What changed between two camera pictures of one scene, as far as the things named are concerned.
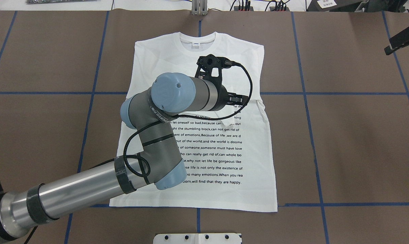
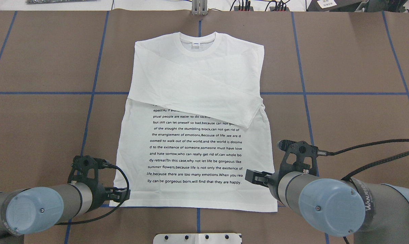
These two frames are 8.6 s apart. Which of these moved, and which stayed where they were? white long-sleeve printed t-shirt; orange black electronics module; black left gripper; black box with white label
Moved: black left gripper
Stayed: black box with white label; orange black electronics module; white long-sleeve printed t-shirt
